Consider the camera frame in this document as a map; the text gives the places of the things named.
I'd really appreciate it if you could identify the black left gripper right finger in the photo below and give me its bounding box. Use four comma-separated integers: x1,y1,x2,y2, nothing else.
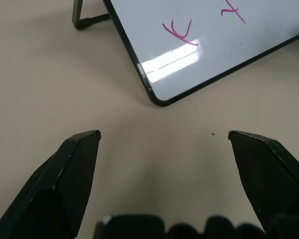
227,129,299,234

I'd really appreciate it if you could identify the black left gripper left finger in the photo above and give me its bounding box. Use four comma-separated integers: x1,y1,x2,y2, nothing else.
0,129,102,239

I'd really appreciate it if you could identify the black-framed whiteboard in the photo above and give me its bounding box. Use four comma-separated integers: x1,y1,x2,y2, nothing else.
102,0,299,108

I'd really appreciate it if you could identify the black whiteboard stand leg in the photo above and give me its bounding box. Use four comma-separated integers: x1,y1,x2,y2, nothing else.
71,0,112,30

